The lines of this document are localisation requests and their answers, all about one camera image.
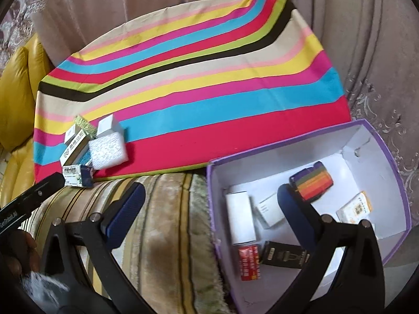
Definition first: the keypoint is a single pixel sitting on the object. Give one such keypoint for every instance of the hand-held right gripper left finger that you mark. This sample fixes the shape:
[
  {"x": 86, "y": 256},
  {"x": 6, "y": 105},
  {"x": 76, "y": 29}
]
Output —
[{"x": 126, "y": 209}]

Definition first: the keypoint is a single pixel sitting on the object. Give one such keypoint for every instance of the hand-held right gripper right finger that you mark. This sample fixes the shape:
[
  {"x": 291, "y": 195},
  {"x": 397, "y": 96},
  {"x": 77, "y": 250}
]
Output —
[{"x": 293, "y": 209}]

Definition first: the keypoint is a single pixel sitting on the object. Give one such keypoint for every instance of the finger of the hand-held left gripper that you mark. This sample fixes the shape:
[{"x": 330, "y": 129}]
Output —
[{"x": 45, "y": 186}]

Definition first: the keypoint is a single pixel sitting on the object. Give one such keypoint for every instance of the white medicine box red figure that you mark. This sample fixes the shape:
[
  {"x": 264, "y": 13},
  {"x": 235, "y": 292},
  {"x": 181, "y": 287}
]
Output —
[{"x": 268, "y": 212}]

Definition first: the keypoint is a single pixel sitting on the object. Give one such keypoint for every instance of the blue and white box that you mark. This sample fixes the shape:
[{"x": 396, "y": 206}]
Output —
[{"x": 75, "y": 172}]

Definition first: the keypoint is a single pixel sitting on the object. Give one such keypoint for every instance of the long white box gold print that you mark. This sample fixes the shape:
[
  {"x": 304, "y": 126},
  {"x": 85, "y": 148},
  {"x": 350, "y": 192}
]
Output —
[{"x": 73, "y": 148}]

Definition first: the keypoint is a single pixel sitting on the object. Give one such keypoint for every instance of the black box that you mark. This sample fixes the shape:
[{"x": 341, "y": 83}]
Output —
[{"x": 281, "y": 255}]

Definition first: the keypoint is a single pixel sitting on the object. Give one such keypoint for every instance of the tall white box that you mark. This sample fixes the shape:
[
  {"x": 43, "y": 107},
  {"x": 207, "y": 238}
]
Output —
[{"x": 240, "y": 217}]

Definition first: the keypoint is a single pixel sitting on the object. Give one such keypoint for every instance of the tiny white box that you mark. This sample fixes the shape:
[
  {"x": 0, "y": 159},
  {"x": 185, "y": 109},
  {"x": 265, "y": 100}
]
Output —
[{"x": 69, "y": 134}]

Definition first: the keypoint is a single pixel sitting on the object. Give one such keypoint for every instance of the white box pink flower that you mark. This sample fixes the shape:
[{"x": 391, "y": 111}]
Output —
[{"x": 106, "y": 152}]

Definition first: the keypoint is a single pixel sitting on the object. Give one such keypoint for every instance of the white orange tissue packet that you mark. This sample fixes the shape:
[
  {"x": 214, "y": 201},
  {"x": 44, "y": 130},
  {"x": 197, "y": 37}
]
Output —
[{"x": 355, "y": 207}]

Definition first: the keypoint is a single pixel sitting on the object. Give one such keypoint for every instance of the red and blue printed box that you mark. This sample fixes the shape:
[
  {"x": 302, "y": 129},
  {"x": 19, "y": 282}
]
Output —
[{"x": 249, "y": 261}]

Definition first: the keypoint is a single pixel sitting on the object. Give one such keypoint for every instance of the purple storage box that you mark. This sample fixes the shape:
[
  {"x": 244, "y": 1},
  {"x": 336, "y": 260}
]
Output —
[{"x": 327, "y": 150}]

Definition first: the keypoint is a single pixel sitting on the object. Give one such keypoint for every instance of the green patterned small box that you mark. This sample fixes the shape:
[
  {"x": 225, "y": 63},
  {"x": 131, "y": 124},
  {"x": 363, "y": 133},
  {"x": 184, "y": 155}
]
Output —
[{"x": 83, "y": 126}]

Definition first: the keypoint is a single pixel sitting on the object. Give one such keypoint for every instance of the small white box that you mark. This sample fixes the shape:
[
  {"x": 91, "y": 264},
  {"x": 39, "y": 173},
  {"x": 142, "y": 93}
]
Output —
[{"x": 109, "y": 124}]

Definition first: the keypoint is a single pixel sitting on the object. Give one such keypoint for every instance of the person's left hand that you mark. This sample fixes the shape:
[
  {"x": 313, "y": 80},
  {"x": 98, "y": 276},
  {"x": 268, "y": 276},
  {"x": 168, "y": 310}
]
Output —
[{"x": 16, "y": 255}]

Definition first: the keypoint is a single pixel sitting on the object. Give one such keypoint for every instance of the green gold striped plush cushion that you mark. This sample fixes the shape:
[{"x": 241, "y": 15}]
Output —
[{"x": 163, "y": 252}]

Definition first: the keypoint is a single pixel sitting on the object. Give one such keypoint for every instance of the yellow leather sofa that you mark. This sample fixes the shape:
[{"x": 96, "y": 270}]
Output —
[{"x": 19, "y": 81}]

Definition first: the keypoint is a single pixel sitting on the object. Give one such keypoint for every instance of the colourful striped cloth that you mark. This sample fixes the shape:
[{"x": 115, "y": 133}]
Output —
[{"x": 196, "y": 88}]

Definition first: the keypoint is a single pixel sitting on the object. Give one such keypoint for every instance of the pinkish brown sofa throw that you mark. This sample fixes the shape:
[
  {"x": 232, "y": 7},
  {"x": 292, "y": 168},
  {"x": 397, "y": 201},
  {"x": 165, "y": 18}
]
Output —
[{"x": 360, "y": 23}]

